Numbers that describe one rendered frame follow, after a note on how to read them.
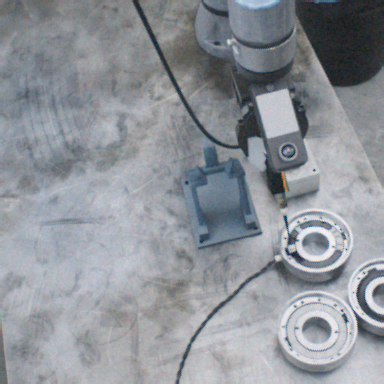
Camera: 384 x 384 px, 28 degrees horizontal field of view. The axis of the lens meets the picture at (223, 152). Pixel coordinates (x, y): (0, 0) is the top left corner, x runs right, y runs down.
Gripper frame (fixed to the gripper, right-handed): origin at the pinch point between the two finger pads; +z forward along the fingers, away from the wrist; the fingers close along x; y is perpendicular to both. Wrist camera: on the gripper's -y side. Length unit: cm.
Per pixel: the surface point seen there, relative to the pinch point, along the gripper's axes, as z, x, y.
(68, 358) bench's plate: 13.0, 33.7, -14.5
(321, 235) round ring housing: 10.8, -5.1, -6.3
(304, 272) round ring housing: 9.6, -0.8, -12.1
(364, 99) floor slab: 93, -48, 84
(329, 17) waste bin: 62, -38, 90
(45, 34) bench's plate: 13, 31, 52
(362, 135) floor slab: 93, -43, 71
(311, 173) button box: 8.6, -6.4, 3.2
